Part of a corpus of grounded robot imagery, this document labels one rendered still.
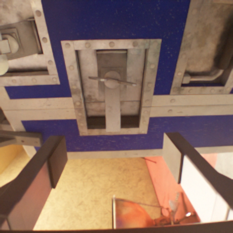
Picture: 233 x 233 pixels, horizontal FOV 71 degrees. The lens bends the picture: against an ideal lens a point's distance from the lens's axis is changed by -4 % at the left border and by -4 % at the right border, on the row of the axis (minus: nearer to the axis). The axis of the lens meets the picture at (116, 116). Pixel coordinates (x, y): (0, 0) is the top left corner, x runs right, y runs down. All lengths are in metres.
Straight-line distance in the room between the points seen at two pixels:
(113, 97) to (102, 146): 0.14
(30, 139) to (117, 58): 0.21
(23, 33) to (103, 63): 0.11
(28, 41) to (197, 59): 0.24
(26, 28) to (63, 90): 0.09
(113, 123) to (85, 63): 0.10
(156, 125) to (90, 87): 0.14
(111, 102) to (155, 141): 0.15
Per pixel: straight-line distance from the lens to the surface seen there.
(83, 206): 3.23
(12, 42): 0.25
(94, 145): 0.35
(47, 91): 0.28
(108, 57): 0.25
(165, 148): 0.16
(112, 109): 0.25
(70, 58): 0.24
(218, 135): 0.40
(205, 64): 0.30
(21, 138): 0.35
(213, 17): 0.28
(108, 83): 0.24
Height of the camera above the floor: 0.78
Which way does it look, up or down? 2 degrees down
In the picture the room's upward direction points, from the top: 92 degrees counter-clockwise
